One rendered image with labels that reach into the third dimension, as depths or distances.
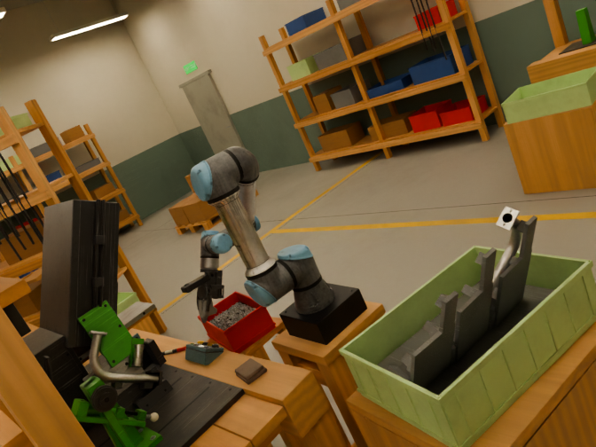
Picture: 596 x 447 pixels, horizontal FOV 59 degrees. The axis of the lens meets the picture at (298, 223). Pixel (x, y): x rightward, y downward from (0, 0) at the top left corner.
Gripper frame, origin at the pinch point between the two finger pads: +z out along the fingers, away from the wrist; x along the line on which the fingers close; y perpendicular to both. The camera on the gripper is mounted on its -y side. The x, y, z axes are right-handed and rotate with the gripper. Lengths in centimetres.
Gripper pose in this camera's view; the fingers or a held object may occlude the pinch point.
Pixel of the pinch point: (202, 319)
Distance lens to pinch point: 215.3
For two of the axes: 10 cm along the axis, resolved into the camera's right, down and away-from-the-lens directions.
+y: 7.5, 0.8, 6.5
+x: -6.6, 0.6, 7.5
